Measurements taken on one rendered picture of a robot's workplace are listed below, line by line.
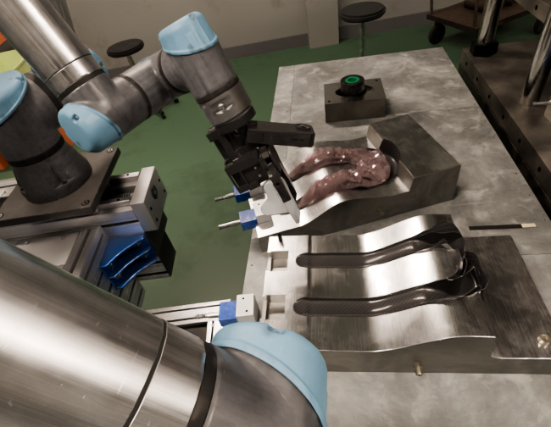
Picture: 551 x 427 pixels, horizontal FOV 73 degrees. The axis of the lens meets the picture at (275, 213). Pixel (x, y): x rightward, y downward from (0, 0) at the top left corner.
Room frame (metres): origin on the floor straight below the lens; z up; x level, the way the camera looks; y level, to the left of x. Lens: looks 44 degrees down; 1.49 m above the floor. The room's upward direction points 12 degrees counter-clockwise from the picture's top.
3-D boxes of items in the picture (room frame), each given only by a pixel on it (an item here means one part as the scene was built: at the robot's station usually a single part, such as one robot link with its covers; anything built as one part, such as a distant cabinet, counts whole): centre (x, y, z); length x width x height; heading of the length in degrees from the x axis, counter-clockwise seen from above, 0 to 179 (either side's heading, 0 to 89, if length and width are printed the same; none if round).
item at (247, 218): (0.67, 0.08, 0.86); 0.13 x 0.05 x 0.05; 94
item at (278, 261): (0.49, 0.02, 0.87); 0.05 x 0.05 x 0.04; 77
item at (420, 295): (0.40, -0.18, 0.92); 0.35 x 0.16 x 0.09; 77
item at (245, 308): (0.44, 0.15, 0.83); 0.13 x 0.05 x 0.05; 82
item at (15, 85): (0.74, 0.46, 1.20); 0.13 x 0.12 x 0.14; 140
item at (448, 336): (0.38, -0.19, 0.87); 0.50 x 0.26 x 0.14; 77
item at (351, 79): (1.18, -0.35, 0.89); 0.08 x 0.08 x 0.04
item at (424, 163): (0.75, -0.19, 0.86); 0.50 x 0.26 x 0.11; 94
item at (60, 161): (0.74, 0.47, 1.09); 0.15 x 0.15 x 0.10
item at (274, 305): (0.39, 0.04, 0.87); 0.05 x 0.05 x 0.04; 77
